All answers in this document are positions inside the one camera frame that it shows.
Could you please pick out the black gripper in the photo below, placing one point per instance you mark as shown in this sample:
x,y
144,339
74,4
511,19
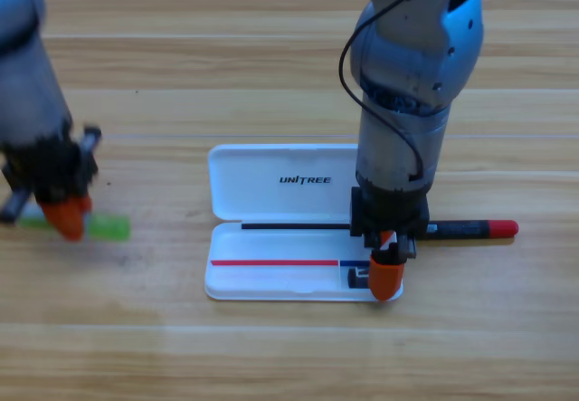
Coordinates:
x,y
50,165
389,213

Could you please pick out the green and white eraser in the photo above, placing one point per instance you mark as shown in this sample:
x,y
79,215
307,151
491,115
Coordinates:
x,y
108,228

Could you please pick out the red and black marker pen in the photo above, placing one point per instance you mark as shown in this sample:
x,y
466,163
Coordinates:
x,y
475,229

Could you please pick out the white Unitree pencil case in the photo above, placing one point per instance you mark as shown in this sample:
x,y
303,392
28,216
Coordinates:
x,y
271,197

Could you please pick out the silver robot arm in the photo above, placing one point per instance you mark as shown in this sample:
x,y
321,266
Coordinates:
x,y
407,79
27,79

